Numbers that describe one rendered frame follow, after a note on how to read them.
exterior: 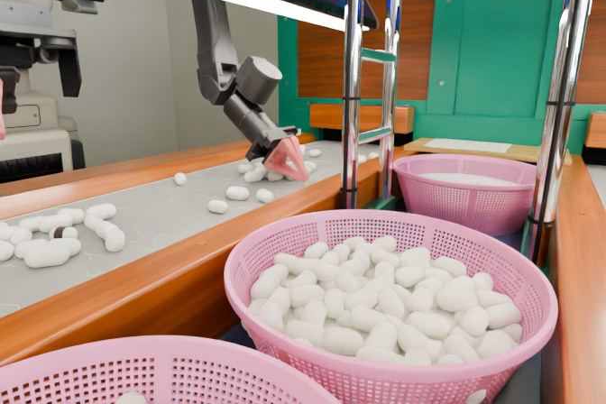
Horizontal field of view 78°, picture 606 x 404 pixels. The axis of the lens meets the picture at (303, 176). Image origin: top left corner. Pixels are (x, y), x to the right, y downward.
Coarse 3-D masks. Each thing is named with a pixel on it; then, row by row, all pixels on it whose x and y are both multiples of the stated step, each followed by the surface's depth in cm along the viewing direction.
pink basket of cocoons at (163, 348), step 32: (64, 352) 21; (96, 352) 22; (128, 352) 22; (160, 352) 22; (192, 352) 22; (224, 352) 22; (256, 352) 21; (0, 384) 20; (32, 384) 21; (64, 384) 21; (96, 384) 22; (160, 384) 22; (192, 384) 22; (224, 384) 22; (256, 384) 21; (288, 384) 20
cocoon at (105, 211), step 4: (104, 204) 50; (108, 204) 51; (88, 208) 49; (92, 208) 49; (96, 208) 49; (100, 208) 50; (104, 208) 50; (108, 208) 50; (112, 208) 50; (88, 212) 49; (92, 212) 49; (96, 212) 49; (100, 212) 49; (104, 212) 50; (108, 212) 50; (112, 212) 50; (100, 216) 49; (104, 216) 50; (108, 216) 50; (112, 216) 51
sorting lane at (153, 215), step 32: (256, 160) 90; (288, 160) 90; (320, 160) 90; (128, 192) 63; (160, 192) 63; (192, 192) 63; (224, 192) 63; (256, 192) 63; (288, 192) 63; (128, 224) 49; (160, 224) 49; (192, 224) 49; (96, 256) 40; (128, 256) 40; (0, 288) 34; (32, 288) 34; (64, 288) 34
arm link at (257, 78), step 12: (252, 60) 64; (264, 60) 66; (240, 72) 66; (252, 72) 63; (264, 72) 63; (276, 72) 66; (204, 84) 69; (216, 84) 68; (228, 84) 68; (240, 84) 66; (252, 84) 64; (264, 84) 64; (276, 84) 65; (216, 96) 68; (228, 96) 70; (252, 96) 65; (264, 96) 66
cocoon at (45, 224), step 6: (48, 216) 46; (54, 216) 46; (60, 216) 46; (66, 216) 47; (42, 222) 45; (48, 222) 45; (54, 222) 46; (60, 222) 46; (66, 222) 46; (72, 222) 47; (42, 228) 45; (48, 228) 45
